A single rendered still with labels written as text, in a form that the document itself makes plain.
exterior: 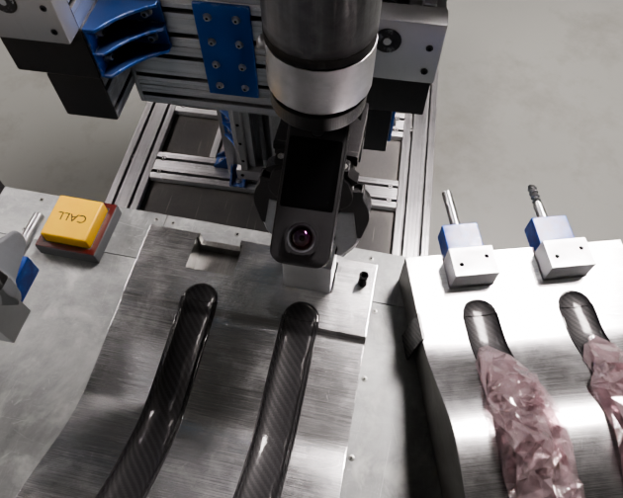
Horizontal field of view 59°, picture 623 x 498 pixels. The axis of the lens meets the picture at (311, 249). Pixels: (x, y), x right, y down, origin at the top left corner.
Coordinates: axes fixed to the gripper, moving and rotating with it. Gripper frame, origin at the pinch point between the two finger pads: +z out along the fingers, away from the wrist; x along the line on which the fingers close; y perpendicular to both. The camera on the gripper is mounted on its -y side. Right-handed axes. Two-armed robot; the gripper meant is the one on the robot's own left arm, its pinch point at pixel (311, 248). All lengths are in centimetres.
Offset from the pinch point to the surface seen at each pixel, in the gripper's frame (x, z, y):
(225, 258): 10.2, 7.1, 0.9
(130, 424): 13.3, 4.8, -19.3
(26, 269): 26.9, -0.2, -8.1
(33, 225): 28.8, 0.0, -3.1
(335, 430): -5.6, 5.0, -15.9
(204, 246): 12.8, 6.2, 1.5
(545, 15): -59, 92, 178
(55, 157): 100, 94, 72
